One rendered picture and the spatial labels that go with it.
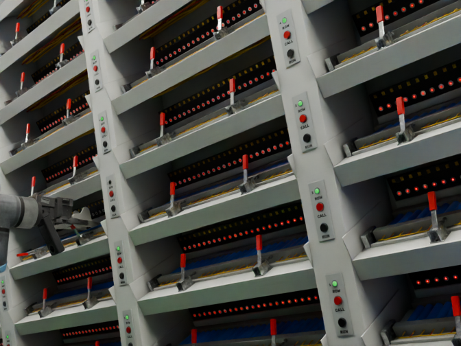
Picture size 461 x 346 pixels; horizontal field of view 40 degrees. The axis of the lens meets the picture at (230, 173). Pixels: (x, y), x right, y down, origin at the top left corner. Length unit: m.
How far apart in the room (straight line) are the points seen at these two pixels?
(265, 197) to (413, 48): 0.46
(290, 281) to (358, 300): 0.18
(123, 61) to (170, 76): 0.30
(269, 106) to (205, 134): 0.21
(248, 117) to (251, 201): 0.19
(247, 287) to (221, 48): 0.57
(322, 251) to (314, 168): 0.17
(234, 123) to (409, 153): 0.46
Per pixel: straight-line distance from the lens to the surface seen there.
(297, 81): 1.37
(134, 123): 1.89
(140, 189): 1.83
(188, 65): 1.63
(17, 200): 1.87
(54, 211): 1.94
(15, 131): 2.50
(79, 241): 1.98
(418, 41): 1.24
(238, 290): 1.49
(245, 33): 1.50
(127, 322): 1.80
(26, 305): 2.38
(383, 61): 1.27
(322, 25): 1.44
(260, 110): 1.44
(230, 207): 1.49
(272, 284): 1.41
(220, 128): 1.52
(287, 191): 1.38
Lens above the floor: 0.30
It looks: 11 degrees up
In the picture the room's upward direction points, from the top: 9 degrees counter-clockwise
